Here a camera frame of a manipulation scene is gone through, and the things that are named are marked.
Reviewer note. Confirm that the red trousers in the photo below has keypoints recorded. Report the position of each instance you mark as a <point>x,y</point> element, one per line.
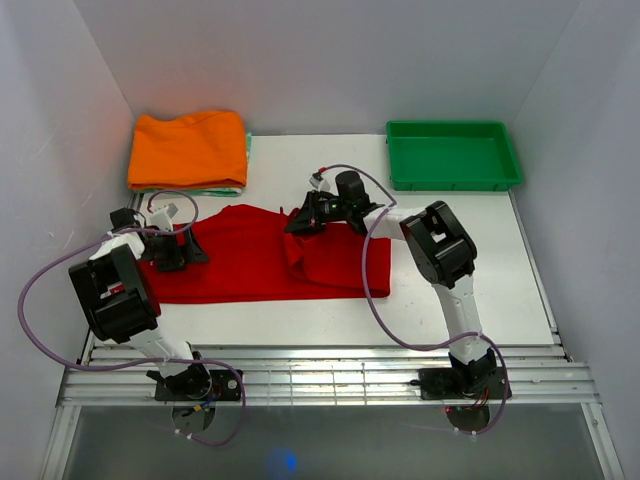
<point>253,259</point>

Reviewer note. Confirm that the green plastic tray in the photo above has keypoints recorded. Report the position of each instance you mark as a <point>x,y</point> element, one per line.
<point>447,155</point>

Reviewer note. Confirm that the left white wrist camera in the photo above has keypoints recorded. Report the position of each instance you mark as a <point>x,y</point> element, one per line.
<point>161,218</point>

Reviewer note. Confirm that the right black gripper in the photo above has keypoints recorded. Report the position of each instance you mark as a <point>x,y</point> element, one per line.
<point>304,223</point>

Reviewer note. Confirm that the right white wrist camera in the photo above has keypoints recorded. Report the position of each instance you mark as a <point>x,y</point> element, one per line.
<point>318,182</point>

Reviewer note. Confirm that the aluminium rail frame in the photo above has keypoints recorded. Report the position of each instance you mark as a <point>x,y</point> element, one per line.
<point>349,377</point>

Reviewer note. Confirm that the folded orange trousers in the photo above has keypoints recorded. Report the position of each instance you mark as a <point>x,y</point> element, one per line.
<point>200,123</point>

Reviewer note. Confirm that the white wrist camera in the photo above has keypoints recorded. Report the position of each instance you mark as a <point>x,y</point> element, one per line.
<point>318,182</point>
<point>161,218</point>

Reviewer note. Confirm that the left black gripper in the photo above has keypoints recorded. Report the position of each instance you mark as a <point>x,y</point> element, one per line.
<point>193,253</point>

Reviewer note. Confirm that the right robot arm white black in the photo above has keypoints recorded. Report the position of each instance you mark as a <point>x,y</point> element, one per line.
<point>444,255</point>

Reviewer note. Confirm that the folded light green garment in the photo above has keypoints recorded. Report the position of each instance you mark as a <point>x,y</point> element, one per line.
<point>240,190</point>

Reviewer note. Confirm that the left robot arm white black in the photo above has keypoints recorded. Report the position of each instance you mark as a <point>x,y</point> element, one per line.
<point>119,304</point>

